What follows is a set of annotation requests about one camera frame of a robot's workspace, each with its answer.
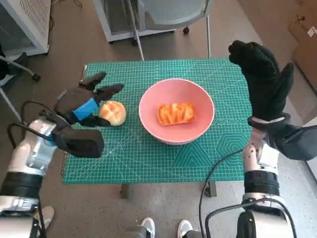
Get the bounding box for grey office chair base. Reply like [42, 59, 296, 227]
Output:
[0, 53, 42, 119]

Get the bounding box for green cutting mat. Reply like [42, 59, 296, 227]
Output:
[61, 58, 253, 184]

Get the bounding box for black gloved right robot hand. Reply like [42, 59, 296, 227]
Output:
[227, 40, 295, 120]

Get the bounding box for dark table leg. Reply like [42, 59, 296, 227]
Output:
[207, 180, 218, 198]

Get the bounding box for round toy bread bun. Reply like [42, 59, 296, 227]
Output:
[99, 101, 127, 126]

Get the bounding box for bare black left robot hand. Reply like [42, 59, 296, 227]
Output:
[53, 71, 125, 127]

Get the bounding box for rectangular braided toy bread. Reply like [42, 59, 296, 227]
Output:
[157, 103, 196, 126]

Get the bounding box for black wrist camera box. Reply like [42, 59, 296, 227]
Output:
[264, 123, 317, 161]
[52, 128, 105, 158]

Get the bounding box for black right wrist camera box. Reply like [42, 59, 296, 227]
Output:
[264, 123, 317, 161]

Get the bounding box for grey mesh chair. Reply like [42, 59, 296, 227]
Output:
[126, 0, 212, 61]

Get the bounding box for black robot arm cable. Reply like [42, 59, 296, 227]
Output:
[205, 198, 298, 238]
[7, 123, 52, 149]
[199, 148, 246, 238]
[21, 100, 62, 124]
[36, 198, 48, 238]

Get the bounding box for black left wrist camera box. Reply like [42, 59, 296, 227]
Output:
[52, 128, 105, 158]

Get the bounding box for person's foot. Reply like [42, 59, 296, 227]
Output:
[37, 205, 55, 230]

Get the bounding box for brown cardboard box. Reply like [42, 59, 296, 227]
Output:
[288, 0, 317, 95]

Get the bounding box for pink bowl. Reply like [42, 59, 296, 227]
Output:
[138, 78, 215, 146]

